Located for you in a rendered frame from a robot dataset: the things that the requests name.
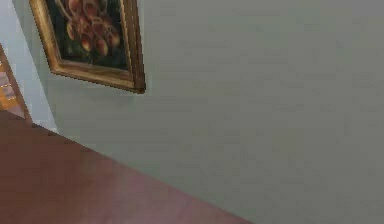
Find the brown wooden shelf unit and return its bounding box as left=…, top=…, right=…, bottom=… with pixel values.
left=0, top=44, right=33, bottom=124

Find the gold framed fruit painting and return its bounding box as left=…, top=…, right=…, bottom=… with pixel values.
left=29, top=0, right=147, bottom=95

